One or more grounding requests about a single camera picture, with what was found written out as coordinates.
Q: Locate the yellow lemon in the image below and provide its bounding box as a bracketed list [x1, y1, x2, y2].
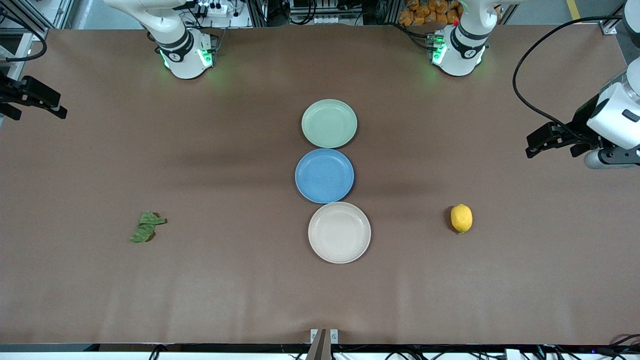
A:
[450, 203, 473, 234]

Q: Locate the green lettuce leaf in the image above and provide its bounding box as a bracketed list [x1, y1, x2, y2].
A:
[129, 211, 167, 244]

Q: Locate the white power strip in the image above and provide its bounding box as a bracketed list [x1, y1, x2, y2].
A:
[196, 1, 236, 17]

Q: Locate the pale green plate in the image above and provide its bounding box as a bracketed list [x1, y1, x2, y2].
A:
[301, 99, 358, 149]

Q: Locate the blue plate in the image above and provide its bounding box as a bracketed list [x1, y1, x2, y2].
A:
[294, 148, 355, 204]

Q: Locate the beige plate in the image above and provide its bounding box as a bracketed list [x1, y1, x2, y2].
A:
[308, 201, 372, 264]

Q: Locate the aluminium frame profile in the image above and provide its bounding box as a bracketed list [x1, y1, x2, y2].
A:
[601, 14, 627, 36]
[0, 0, 56, 83]

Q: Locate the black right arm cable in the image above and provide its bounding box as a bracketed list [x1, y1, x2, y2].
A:
[0, 9, 49, 64]

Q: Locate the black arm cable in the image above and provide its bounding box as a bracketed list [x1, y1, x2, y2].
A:
[512, 15, 626, 138]
[0, 9, 49, 64]

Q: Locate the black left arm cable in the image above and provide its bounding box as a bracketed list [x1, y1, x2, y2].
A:
[512, 15, 626, 138]

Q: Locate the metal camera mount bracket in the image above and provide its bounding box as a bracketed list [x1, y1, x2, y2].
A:
[310, 328, 339, 360]

